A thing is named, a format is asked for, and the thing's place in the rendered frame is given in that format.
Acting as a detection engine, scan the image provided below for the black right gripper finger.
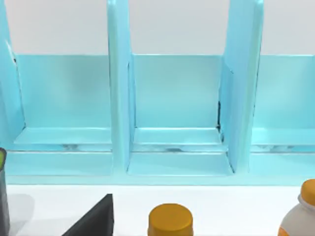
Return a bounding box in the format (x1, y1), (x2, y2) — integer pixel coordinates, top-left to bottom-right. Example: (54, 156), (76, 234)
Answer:
(61, 193), (115, 236)

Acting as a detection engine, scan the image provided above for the orange capped bottle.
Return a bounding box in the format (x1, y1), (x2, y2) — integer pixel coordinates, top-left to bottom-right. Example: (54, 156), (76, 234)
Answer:
(147, 203), (194, 236)

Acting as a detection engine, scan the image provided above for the grey and green bottle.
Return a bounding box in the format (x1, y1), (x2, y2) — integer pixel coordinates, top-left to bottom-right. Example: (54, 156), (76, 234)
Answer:
(0, 147), (11, 236)

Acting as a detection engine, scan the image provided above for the light blue rack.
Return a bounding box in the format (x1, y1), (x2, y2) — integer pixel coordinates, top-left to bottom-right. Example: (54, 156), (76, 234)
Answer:
(0, 0), (315, 186)

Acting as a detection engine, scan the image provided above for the white bottle with orange cap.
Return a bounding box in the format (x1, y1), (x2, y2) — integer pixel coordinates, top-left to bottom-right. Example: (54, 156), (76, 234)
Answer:
(278, 178), (315, 236)

